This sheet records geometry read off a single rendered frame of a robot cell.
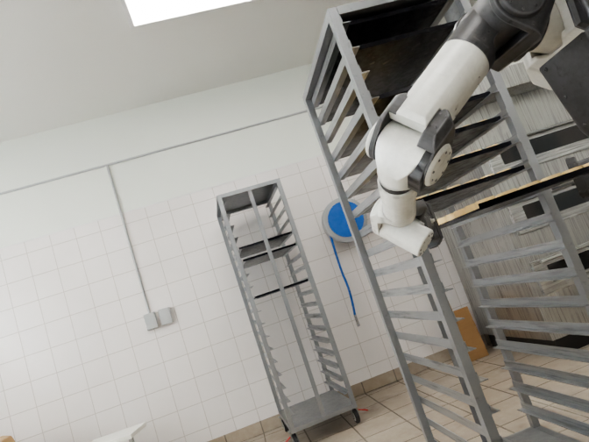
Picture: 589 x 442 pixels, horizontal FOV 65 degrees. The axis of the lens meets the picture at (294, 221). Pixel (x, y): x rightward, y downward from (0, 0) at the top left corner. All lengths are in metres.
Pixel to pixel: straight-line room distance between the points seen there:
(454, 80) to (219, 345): 3.46
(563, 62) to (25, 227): 4.07
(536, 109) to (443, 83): 3.21
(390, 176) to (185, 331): 3.37
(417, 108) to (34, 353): 3.89
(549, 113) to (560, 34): 3.09
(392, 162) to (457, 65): 0.19
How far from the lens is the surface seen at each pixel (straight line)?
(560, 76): 1.00
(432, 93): 0.80
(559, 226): 1.65
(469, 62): 0.85
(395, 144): 0.80
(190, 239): 4.08
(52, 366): 4.29
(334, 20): 1.62
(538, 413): 2.23
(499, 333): 2.21
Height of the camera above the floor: 1.00
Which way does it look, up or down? 8 degrees up
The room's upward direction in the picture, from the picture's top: 19 degrees counter-clockwise
